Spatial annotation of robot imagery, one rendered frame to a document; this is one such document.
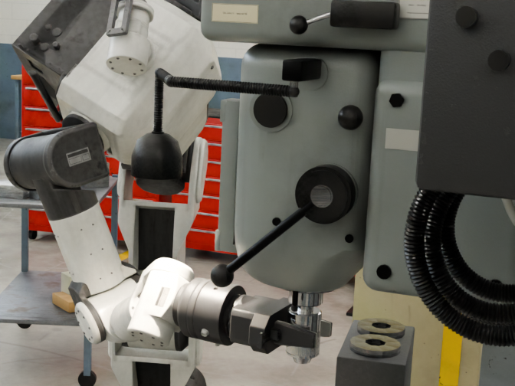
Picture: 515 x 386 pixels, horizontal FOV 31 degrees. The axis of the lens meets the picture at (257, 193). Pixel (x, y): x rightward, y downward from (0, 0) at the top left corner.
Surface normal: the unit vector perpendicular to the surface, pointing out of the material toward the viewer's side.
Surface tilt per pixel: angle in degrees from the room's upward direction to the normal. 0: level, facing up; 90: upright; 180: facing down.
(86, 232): 83
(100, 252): 83
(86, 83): 58
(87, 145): 78
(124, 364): 97
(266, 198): 90
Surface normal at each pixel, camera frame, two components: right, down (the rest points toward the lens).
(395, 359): 0.05, -0.98
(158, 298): -0.33, -0.47
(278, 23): -0.34, 0.15
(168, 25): -0.05, -0.37
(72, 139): 0.69, -0.04
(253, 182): -0.60, 0.12
